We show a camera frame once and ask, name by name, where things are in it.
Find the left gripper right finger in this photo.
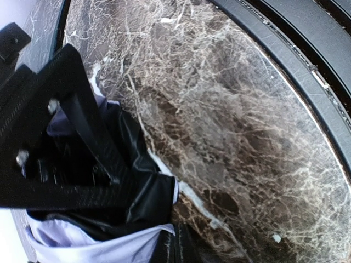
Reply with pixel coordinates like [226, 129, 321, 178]
[177, 224, 203, 263]

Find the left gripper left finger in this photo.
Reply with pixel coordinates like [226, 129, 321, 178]
[149, 224, 176, 263]

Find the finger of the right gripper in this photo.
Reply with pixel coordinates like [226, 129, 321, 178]
[1, 44, 137, 210]

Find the lavender folding umbrella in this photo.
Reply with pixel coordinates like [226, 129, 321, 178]
[22, 96, 179, 262]

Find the black front rail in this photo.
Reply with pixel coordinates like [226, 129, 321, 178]
[215, 1, 350, 173]

